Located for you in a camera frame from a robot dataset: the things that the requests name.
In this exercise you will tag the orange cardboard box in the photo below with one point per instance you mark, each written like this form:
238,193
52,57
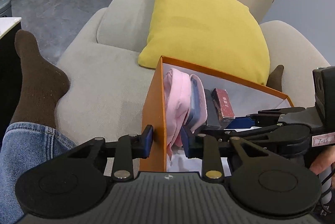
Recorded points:
246,97

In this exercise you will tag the pink fabric pouch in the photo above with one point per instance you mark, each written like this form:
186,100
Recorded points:
177,95

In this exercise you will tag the white coffee table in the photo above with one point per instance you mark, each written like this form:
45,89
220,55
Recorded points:
7,24

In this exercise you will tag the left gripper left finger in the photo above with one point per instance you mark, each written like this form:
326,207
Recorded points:
141,144

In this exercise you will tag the left leg brown sock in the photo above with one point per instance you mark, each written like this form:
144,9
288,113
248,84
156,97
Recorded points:
31,137

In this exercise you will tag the person's right hand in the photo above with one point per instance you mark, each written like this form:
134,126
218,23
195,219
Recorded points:
323,160

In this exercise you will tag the beige sofa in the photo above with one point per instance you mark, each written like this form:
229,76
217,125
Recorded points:
108,87

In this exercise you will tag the leg brown sock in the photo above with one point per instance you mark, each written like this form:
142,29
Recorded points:
275,78
31,137

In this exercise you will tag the dark grey box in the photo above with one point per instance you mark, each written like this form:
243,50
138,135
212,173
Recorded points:
212,121

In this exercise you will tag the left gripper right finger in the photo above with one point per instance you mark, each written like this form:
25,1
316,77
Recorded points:
189,143

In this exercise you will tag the blue pink card holder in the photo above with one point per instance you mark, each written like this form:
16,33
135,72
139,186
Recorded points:
197,114

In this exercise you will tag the yellow cushion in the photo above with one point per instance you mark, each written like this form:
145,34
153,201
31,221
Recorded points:
218,34

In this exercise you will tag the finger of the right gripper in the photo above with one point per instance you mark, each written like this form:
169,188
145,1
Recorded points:
275,113
253,125

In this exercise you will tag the right leg brown sock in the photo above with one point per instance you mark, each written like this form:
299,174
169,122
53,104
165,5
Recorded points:
275,78

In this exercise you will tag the dark red small box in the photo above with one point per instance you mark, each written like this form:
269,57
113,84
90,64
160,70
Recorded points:
223,106

